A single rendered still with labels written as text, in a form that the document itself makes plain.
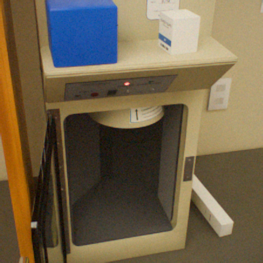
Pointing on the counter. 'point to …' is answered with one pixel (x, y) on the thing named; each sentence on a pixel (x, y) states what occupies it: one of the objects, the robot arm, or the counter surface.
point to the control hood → (144, 67)
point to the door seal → (47, 192)
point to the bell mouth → (129, 117)
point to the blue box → (82, 32)
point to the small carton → (178, 31)
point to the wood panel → (15, 133)
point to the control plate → (96, 87)
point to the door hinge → (61, 174)
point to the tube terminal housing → (86, 253)
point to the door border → (43, 200)
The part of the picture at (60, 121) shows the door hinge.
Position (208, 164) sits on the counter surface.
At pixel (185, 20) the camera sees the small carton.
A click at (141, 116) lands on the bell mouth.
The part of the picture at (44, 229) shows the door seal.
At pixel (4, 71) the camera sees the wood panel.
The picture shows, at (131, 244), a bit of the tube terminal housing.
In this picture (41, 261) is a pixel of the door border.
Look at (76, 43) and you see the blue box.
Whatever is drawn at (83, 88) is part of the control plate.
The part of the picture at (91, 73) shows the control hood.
